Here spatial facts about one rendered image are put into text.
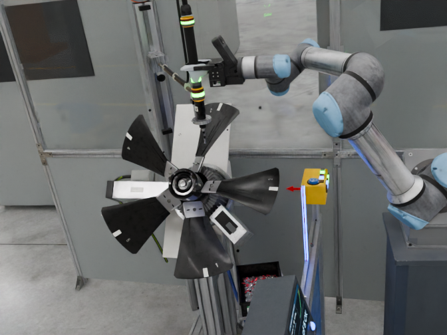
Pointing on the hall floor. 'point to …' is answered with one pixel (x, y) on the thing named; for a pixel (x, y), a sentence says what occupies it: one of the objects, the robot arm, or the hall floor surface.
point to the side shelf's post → (235, 260)
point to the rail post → (322, 286)
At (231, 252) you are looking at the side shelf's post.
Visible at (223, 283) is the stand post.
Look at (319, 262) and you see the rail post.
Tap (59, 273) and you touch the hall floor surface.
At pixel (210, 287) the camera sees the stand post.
